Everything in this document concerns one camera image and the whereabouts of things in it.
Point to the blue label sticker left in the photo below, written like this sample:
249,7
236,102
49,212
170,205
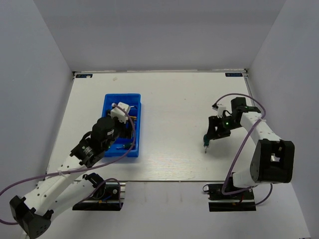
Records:
84,76

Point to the blue label sticker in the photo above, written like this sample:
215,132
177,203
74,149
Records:
232,74
84,76

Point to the blue label sticker right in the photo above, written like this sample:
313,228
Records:
232,74

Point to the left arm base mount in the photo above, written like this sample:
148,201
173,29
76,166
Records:
110,199

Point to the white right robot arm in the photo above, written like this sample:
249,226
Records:
231,184

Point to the blue plastic divided bin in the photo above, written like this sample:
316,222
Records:
131,99

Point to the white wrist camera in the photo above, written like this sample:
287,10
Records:
120,111
219,108

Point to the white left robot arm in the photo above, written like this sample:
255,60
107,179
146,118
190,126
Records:
35,211

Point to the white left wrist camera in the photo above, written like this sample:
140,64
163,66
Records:
120,111

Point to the green stubby phillips screwdriver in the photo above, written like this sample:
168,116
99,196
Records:
124,146

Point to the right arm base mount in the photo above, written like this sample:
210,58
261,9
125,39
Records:
218,202

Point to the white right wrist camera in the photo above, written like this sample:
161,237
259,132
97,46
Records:
219,108

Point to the green stubby flathead screwdriver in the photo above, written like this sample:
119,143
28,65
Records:
205,143

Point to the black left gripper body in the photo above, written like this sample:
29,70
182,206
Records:
121,129

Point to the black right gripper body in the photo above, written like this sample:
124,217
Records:
224,125

